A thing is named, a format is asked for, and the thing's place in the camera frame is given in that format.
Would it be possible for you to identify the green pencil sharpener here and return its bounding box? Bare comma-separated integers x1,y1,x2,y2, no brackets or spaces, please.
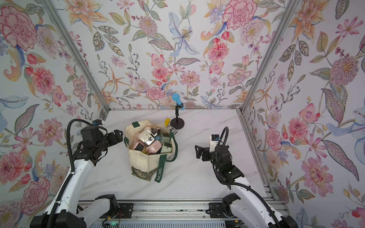
161,142,173,154

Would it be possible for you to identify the blue playing card box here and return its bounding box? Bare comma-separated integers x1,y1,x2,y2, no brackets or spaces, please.
167,125,177,135

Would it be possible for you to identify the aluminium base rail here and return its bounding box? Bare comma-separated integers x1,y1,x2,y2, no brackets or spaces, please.
76,183,290,228

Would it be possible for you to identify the aluminium corner post right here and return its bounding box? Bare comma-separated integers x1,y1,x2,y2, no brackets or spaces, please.
240,0,300,113

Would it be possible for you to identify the black microphone stand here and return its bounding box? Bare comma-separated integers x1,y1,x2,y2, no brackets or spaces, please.
170,103,184,130

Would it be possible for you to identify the yellow wooden block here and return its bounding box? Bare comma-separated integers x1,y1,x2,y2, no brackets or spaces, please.
164,118,171,126

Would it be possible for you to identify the cream canvas tote bag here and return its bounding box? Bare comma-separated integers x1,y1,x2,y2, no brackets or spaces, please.
124,119,178,183

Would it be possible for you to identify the blue microphone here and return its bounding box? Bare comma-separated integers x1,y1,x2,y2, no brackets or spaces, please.
172,93,184,110

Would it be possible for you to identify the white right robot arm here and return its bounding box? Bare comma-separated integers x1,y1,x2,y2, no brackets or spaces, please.
194,126,298,228

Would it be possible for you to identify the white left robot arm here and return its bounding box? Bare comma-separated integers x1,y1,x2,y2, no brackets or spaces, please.
30,119,124,228

